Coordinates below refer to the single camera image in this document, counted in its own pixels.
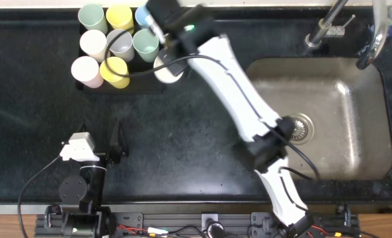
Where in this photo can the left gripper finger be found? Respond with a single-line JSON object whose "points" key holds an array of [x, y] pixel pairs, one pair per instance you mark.
{"points": [[82, 128], [118, 140]]}

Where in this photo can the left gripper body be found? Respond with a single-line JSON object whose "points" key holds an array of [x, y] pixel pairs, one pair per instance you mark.
{"points": [[107, 157]]}

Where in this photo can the cream cup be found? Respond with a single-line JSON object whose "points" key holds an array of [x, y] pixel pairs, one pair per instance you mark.
{"points": [[164, 77]]}

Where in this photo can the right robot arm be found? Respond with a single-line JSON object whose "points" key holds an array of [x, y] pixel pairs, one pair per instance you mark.
{"points": [[235, 89]]}

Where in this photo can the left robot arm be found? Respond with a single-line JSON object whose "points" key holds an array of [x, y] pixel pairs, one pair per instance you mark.
{"points": [[83, 195]]}

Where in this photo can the pink cup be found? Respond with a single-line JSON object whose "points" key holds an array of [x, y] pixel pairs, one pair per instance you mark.
{"points": [[86, 69]]}

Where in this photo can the black tray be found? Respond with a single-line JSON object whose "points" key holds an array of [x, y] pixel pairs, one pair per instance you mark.
{"points": [[142, 83]]}

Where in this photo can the yellow cup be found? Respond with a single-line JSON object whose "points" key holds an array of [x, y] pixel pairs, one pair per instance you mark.
{"points": [[116, 66], [119, 16]]}

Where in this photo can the white cup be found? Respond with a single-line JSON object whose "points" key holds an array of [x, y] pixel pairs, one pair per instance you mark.
{"points": [[92, 42]]}

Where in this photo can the grey cup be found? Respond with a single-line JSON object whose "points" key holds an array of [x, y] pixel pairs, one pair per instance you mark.
{"points": [[124, 46]]}

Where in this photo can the green cup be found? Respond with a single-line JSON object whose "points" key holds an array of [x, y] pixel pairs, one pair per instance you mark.
{"points": [[91, 16], [145, 43]]}

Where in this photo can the blue cup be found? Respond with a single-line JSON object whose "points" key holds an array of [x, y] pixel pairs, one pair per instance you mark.
{"points": [[141, 16]]}

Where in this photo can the steel sink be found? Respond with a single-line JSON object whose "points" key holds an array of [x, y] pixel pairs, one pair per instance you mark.
{"points": [[347, 132]]}

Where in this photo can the steel tap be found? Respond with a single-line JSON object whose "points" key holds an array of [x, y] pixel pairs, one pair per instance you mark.
{"points": [[379, 33]]}

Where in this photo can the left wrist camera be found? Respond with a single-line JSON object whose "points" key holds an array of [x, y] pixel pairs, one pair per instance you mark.
{"points": [[80, 147]]}

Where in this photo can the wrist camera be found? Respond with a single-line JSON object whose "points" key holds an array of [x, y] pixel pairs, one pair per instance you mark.
{"points": [[156, 30], [80, 147]]}

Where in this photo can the mounting rail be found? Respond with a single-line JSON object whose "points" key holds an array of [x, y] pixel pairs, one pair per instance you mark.
{"points": [[182, 221]]}

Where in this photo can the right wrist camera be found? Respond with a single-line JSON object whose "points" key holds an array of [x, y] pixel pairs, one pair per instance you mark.
{"points": [[156, 30]]}

